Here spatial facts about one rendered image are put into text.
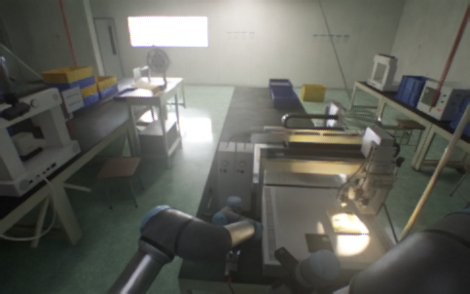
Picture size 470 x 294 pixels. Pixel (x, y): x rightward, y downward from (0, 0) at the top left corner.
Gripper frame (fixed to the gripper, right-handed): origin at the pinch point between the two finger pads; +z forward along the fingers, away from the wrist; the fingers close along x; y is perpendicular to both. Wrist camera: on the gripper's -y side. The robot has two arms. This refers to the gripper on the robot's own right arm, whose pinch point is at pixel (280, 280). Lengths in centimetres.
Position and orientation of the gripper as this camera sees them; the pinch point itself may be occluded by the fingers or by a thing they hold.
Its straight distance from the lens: 105.0
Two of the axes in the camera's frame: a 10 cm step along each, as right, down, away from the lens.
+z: -1.8, 6.3, 7.6
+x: 8.6, -2.7, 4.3
